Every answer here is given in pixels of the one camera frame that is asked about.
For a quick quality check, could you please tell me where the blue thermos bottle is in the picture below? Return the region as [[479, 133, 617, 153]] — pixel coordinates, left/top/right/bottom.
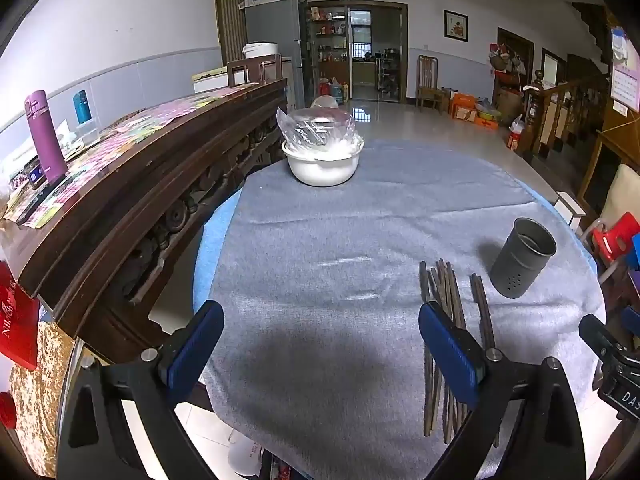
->
[[72, 90, 93, 125]]

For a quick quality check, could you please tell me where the gold patterned cloth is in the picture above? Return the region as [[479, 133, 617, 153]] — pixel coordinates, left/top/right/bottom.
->
[[10, 320, 85, 478]]

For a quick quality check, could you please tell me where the pantry shelf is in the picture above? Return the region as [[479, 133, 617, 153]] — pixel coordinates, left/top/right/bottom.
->
[[309, 6, 349, 78]]

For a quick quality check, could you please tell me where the orange cardboard box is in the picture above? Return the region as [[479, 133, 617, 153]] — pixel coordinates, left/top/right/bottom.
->
[[449, 92, 478, 122]]

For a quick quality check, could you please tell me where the wall calendar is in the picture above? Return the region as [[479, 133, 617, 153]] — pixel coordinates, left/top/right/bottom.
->
[[610, 27, 640, 116]]

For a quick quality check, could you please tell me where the red box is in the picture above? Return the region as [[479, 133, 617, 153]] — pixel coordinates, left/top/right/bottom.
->
[[0, 260, 41, 371]]

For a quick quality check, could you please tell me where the black phone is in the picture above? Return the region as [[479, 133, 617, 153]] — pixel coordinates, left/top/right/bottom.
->
[[15, 182, 67, 226]]

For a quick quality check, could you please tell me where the grey tablecloth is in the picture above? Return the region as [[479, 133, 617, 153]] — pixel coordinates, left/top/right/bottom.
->
[[200, 140, 606, 480]]

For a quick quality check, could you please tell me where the grey refrigerator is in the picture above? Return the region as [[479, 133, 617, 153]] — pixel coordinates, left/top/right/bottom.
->
[[244, 0, 311, 106]]

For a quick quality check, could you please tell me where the carved wooden sideboard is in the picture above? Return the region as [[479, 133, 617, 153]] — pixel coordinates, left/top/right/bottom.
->
[[0, 77, 291, 366]]

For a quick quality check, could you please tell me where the glass jar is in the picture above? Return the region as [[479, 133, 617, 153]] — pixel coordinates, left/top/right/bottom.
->
[[22, 157, 47, 190]]

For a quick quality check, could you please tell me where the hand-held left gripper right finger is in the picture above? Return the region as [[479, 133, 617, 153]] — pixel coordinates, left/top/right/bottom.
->
[[418, 301, 586, 480]]

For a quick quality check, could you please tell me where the white stool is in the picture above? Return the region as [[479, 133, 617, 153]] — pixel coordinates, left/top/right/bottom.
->
[[554, 192, 586, 233]]

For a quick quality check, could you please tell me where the red and white bag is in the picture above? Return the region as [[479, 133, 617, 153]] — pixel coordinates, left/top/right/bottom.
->
[[507, 115, 527, 150]]

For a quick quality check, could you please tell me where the grey metal utensil holder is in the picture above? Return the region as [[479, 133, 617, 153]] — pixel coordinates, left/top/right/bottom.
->
[[489, 217, 558, 300]]

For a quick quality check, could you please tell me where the red plastic chair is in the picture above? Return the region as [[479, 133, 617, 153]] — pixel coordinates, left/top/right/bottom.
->
[[592, 212, 640, 267]]

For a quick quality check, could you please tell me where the white rice cooker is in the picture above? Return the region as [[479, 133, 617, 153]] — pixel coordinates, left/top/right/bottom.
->
[[242, 42, 279, 59]]

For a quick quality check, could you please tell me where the dark wooden chair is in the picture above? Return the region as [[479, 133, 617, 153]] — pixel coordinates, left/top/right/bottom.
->
[[226, 54, 284, 87]]

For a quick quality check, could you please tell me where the purple thermos bottle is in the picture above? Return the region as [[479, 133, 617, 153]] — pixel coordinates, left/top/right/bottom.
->
[[24, 90, 68, 184]]

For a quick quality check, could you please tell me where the white chest freezer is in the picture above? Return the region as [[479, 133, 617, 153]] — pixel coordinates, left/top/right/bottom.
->
[[192, 66, 229, 94]]

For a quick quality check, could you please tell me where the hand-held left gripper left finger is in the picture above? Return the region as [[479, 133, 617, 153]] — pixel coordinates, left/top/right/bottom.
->
[[57, 300, 226, 480]]

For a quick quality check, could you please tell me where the white pot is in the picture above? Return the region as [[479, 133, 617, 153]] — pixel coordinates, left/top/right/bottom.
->
[[281, 139, 365, 187]]

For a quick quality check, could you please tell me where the wooden stair railing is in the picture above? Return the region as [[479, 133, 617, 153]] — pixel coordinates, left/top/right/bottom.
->
[[522, 70, 608, 161]]

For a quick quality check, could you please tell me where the blue table cover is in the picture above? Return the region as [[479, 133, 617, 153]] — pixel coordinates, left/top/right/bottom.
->
[[192, 187, 599, 311]]

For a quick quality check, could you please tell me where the bundle of dark chopsticks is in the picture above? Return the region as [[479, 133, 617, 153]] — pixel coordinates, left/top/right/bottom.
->
[[419, 258, 501, 448]]

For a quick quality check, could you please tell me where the framed picture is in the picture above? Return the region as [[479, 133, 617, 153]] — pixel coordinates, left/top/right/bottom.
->
[[443, 9, 469, 42]]

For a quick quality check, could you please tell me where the light wooden chair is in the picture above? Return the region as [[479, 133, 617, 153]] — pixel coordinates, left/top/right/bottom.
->
[[416, 55, 444, 111]]

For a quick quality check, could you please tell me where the clear plastic bag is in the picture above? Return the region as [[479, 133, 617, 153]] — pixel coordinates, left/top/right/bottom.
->
[[276, 106, 358, 157]]

